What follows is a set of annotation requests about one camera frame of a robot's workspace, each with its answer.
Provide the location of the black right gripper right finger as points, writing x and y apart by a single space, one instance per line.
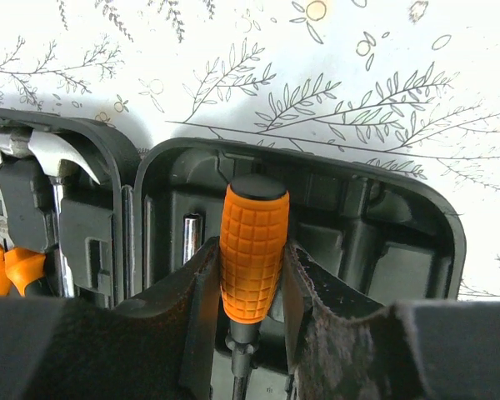
342 344

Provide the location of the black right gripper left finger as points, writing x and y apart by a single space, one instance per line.
156 345

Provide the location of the large black handled screwdriver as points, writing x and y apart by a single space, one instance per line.
192 235

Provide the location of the black orange stubby screwdriver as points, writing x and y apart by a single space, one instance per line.
253 234

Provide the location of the black plastic tool case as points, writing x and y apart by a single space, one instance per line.
122 275

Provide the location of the orange black pliers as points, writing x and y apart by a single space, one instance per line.
20 268

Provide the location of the steel claw hammer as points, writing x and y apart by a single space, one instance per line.
34 185

